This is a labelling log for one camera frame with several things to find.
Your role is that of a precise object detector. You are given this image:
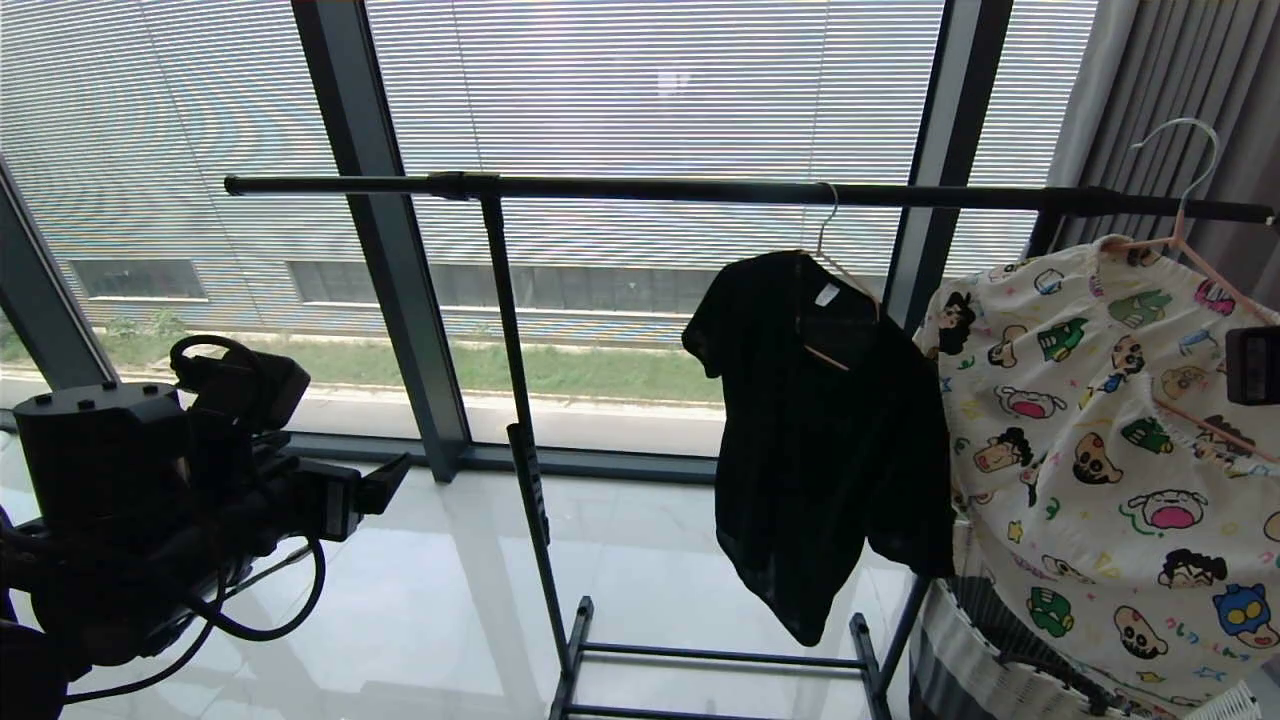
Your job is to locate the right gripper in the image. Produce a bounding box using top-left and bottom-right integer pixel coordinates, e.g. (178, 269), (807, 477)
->
(1225, 325), (1280, 407)

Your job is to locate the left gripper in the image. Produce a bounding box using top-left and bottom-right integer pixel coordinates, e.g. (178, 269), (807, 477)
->
(255, 455), (366, 547)

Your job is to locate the pink clothes hanger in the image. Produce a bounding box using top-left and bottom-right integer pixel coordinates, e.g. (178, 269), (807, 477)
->
(795, 182), (883, 373)
(1100, 118), (1280, 467)

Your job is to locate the cream printed garment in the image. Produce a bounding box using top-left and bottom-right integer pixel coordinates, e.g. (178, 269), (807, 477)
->
(914, 235), (1280, 717)

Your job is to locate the black garment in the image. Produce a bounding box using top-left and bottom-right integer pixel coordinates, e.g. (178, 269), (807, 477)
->
(682, 250), (957, 648)

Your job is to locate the white laundry basket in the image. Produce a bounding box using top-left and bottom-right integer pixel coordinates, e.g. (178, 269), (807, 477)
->
(908, 575), (1263, 720)

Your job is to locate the black clothes rack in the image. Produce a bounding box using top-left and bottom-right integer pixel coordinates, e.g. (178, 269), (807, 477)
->
(223, 172), (1277, 720)

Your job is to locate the window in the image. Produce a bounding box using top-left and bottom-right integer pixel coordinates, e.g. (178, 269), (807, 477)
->
(0, 0), (1101, 487)

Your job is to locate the beige curtain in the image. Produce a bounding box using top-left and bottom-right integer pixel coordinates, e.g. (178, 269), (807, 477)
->
(1030, 0), (1280, 301)

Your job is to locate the black cable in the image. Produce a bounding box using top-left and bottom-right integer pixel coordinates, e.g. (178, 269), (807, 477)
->
(168, 335), (267, 393)
(185, 535), (327, 643)

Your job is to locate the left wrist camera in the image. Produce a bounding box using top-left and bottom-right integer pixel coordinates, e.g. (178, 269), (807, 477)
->
(175, 350), (312, 443)

